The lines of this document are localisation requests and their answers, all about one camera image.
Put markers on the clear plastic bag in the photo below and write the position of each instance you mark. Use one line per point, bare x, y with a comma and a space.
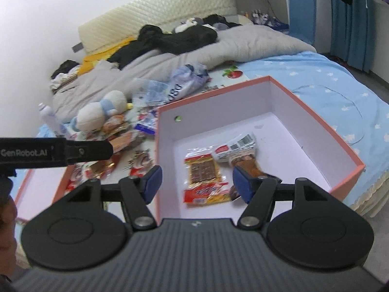
149, 89

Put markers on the black jacket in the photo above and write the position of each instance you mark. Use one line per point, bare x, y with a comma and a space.
176, 41

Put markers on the grey wall socket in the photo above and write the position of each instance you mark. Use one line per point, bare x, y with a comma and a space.
77, 47

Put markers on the blue chair back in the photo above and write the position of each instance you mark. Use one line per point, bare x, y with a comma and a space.
302, 15

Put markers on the black white plush toy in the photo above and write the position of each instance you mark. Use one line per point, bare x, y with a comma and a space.
190, 22

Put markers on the dark clothes heap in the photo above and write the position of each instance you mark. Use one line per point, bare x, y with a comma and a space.
220, 21

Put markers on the cream quilted headboard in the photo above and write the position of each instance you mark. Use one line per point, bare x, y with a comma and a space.
158, 9

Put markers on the white spray bottle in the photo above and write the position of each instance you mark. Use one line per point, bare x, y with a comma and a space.
51, 118

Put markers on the brown snack packet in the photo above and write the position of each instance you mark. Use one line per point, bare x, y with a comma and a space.
124, 141

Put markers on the blue curtain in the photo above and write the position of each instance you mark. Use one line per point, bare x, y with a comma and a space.
355, 27

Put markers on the pink box lid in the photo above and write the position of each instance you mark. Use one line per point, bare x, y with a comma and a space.
39, 182

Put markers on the blue printed bed sheet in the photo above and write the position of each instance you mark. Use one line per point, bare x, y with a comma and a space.
334, 79

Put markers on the red yellow snack packet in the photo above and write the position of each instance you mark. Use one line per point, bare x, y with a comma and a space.
203, 173

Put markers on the pile of folded clothes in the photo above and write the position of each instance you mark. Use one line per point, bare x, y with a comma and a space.
65, 73

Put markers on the grey duvet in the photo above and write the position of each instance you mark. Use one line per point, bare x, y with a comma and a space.
243, 42

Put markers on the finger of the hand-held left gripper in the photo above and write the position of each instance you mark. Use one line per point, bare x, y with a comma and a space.
91, 152

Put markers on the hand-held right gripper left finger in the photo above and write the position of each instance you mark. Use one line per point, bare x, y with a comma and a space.
153, 182

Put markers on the group of small bottles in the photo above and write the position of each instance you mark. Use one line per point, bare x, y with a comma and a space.
269, 19

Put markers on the red white snack packet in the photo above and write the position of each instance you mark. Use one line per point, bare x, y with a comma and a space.
147, 116

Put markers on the yellow cloth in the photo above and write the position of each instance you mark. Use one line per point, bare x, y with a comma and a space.
94, 56

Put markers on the clear barcode snack packet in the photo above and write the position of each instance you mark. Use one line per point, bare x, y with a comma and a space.
234, 149

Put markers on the crumpled blue plastic bag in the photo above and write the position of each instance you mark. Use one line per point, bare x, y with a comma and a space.
188, 80

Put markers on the white blue plush toy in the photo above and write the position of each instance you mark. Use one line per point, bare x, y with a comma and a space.
100, 111

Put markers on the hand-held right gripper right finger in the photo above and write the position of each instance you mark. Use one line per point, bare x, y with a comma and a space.
241, 184

